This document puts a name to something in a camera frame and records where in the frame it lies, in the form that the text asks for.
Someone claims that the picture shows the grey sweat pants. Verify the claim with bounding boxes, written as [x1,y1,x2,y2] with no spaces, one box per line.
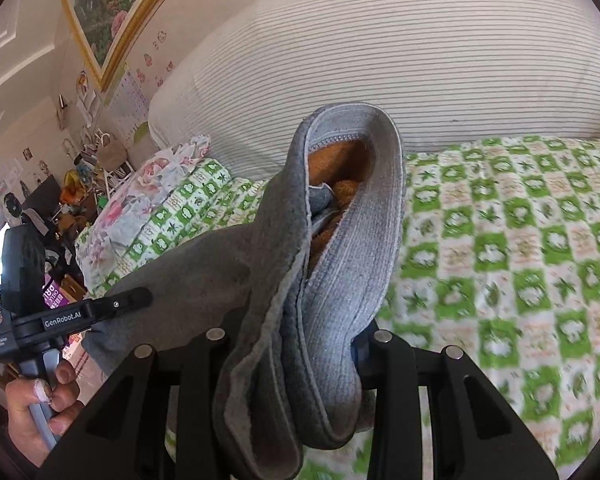
[83,103,404,479]

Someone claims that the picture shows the left hand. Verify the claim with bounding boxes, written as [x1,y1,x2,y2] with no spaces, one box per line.
[5,359,84,467]

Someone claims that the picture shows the purple box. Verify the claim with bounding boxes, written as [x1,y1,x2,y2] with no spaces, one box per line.
[43,274,76,309]

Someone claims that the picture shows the floral pillow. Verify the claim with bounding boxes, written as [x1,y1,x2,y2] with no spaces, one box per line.
[76,134,210,297]

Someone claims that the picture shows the green white patterned bedsheet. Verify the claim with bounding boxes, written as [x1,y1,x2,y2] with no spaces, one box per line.
[95,136,600,479]

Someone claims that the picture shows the gold framed floral painting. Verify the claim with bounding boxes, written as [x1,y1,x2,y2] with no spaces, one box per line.
[61,0,163,91]

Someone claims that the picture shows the striped white headboard cushion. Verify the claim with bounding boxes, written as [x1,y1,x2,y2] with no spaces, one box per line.
[148,0,600,179]

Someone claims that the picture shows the wall calendar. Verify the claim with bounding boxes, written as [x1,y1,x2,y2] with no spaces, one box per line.
[107,64,149,148]

